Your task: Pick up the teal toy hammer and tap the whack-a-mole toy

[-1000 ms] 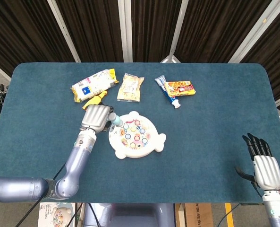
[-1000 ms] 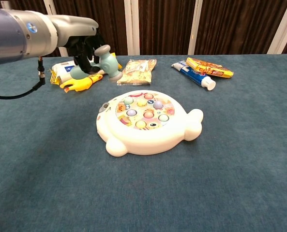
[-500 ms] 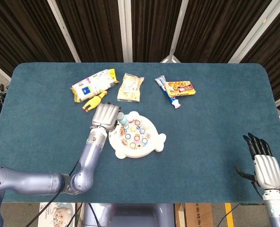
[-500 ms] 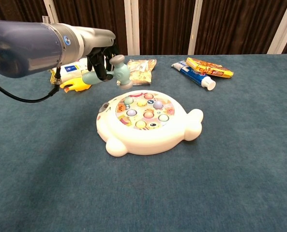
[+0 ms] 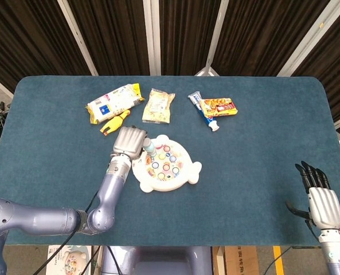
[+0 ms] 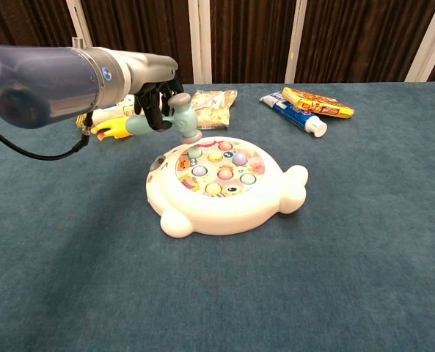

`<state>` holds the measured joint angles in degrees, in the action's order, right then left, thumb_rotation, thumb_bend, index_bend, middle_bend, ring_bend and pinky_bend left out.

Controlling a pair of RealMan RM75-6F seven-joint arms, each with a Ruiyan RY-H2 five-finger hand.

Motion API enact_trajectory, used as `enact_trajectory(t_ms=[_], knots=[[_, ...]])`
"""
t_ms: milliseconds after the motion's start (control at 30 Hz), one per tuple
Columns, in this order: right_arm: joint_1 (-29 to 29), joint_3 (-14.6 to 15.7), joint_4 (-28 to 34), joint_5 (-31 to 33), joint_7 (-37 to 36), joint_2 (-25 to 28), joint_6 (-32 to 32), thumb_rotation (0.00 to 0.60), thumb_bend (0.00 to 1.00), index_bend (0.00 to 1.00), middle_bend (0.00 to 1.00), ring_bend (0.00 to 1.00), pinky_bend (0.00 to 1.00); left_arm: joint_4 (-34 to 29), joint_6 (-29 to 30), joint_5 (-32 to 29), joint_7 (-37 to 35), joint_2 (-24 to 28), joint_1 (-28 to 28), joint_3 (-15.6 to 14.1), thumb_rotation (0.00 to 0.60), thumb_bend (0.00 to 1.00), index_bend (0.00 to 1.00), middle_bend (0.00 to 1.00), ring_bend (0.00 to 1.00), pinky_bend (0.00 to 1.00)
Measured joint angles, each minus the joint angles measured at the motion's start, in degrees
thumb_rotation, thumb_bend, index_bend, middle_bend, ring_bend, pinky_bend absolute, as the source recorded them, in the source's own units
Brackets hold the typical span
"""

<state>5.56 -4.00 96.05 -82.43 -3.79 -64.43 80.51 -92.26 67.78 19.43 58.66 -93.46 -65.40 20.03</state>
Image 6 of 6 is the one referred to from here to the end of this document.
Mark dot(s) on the yellow rubber chicken toy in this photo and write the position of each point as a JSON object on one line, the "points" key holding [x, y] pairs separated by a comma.
{"points": [[116, 128]]}

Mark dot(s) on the white post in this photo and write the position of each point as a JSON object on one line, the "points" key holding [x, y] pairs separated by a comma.
{"points": [[428, 36], [296, 36], [78, 18], [200, 36]]}

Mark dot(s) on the dark brown curtain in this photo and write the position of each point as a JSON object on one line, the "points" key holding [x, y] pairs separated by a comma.
{"points": [[246, 36]]}

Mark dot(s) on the blue white toothpaste tube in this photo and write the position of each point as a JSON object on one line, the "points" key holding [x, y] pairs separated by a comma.
{"points": [[298, 116]]}

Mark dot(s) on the white snack package yellow ends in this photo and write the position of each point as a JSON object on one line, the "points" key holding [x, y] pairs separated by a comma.
{"points": [[109, 111]]}

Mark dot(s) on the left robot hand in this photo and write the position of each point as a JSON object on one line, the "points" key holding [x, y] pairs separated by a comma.
{"points": [[151, 73]]}

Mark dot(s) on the clear bag of snacks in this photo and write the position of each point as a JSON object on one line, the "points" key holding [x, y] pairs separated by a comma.
{"points": [[213, 110]]}

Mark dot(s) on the blue table cloth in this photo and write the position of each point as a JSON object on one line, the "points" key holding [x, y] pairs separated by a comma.
{"points": [[217, 293]]}

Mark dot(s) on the white whack-a-mole toy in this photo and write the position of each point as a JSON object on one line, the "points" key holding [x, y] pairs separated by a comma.
{"points": [[217, 216]]}

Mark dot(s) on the mint green toy hammer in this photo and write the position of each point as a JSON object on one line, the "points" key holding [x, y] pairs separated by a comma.
{"points": [[186, 119]]}

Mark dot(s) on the yellow orange snack packet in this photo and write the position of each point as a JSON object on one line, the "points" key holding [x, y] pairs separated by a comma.
{"points": [[320, 104]]}

